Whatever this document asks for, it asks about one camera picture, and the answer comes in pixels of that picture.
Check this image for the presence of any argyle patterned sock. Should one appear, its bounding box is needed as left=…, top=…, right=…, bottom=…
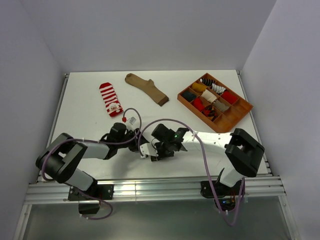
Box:
left=202, top=105, right=219, bottom=122

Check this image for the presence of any tan beige sock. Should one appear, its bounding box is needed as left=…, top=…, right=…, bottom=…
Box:
left=124, top=73, right=169, bottom=107

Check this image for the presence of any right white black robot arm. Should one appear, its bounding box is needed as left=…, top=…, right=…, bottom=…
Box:
left=151, top=123, right=265, bottom=195

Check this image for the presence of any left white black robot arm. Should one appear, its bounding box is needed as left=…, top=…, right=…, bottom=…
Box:
left=35, top=122, right=140, bottom=200

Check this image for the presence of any red white striped santa sock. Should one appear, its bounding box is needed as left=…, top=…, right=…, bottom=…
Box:
left=99, top=82, right=124, bottom=118

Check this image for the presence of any red rolled sock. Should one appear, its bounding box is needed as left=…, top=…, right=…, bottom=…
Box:
left=221, top=90, right=238, bottom=105
left=192, top=97, right=205, bottom=112

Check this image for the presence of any dark teal rolled sock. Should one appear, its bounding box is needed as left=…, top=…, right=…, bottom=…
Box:
left=181, top=91, right=197, bottom=103

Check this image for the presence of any cream rolled sock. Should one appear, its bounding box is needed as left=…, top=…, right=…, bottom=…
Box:
left=201, top=89, right=217, bottom=103

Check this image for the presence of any mustard yellow rolled sock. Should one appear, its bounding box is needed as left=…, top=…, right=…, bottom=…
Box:
left=191, top=82, right=207, bottom=94

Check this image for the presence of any grey rolled sock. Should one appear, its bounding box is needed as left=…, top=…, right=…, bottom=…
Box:
left=213, top=100, right=229, bottom=113

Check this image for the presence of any orange compartment organizer tray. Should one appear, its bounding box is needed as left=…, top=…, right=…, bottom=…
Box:
left=177, top=73, right=253, bottom=133

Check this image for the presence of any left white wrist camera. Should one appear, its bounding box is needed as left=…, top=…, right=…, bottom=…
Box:
left=122, top=116, right=137, bottom=127

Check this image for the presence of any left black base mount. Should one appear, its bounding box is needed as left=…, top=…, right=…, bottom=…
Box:
left=67, top=184, right=114, bottom=219

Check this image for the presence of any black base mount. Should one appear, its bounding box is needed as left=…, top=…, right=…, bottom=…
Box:
left=200, top=180, right=246, bottom=212
left=67, top=184, right=114, bottom=219

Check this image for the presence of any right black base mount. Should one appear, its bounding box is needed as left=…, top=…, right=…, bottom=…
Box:
left=200, top=180, right=246, bottom=212

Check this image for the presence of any aluminium frame rail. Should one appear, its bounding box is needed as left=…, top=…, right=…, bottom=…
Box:
left=12, top=71, right=301, bottom=240

